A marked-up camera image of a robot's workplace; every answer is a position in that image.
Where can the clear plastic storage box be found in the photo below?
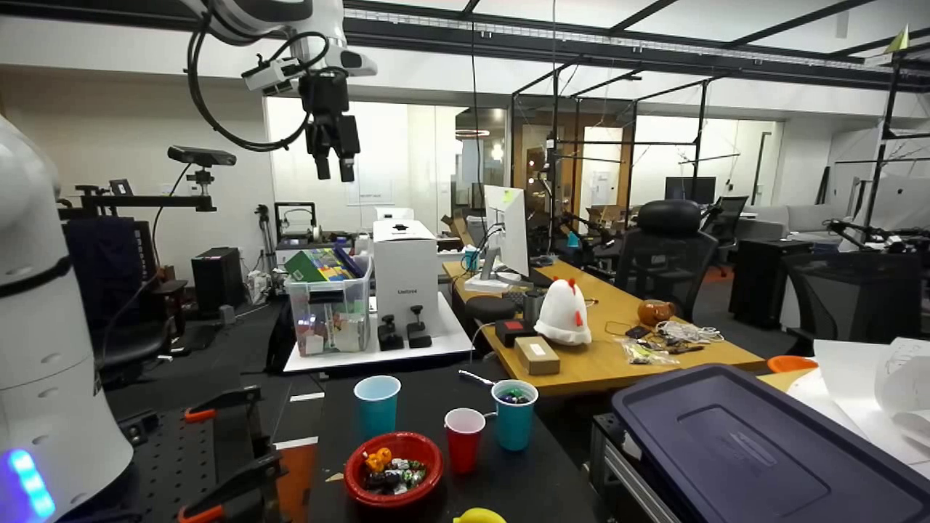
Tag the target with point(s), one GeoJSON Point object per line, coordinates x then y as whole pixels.
{"type": "Point", "coordinates": [329, 301]}

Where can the light blue plastic cup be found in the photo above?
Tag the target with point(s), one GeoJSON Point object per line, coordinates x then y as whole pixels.
{"type": "Point", "coordinates": [377, 405]}

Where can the wooden desk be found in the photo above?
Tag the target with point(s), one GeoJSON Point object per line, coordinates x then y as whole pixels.
{"type": "Point", "coordinates": [605, 363]}

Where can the small cardboard box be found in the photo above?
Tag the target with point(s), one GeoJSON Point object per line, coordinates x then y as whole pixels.
{"type": "Point", "coordinates": [535, 356]}

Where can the teal cup with contents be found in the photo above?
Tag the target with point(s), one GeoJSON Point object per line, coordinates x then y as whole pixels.
{"type": "Point", "coordinates": [515, 414]}

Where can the red bowl with items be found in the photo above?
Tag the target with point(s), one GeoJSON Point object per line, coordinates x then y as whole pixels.
{"type": "Point", "coordinates": [393, 472]}

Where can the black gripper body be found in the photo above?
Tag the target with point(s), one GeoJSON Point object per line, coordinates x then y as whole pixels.
{"type": "Point", "coordinates": [332, 125]}

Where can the dark blue bin lid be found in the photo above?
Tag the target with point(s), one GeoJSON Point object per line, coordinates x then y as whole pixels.
{"type": "Point", "coordinates": [720, 445]}

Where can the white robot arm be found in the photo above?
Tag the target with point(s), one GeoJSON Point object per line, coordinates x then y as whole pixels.
{"type": "Point", "coordinates": [313, 60]}

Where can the white computer monitor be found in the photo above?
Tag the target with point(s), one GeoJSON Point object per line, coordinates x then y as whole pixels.
{"type": "Point", "coordinates": [506, 228]}

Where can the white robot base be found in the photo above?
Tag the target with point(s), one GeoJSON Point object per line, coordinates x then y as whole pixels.
{"type": "Point", "coordinates": [58, 439]}

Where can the black office chair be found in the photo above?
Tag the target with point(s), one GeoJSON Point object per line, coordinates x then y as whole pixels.
{"type": "Point", "coordinates": [666, 256]}

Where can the white box machine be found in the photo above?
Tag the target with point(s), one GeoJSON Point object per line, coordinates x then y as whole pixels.
{"type": "Point", "coordinates": [406, 265]}

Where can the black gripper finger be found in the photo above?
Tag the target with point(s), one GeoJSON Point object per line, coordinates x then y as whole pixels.
{"type": "Point", "coordinates": [320, 163]}
{"type": "Point", "coordinates": [346, 163]}

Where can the orange bowl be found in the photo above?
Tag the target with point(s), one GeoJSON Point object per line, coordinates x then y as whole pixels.
{"type": "Point", "coordinates": [791, 363]}

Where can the white helmet-shaped object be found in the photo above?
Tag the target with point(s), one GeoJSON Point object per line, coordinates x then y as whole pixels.
{"type": "Point", "coordinates": [561, 314]}

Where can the red plastic cup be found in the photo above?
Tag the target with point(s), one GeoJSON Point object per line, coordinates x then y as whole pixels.
{"type": "Point", "coordinates": [462, 433]}

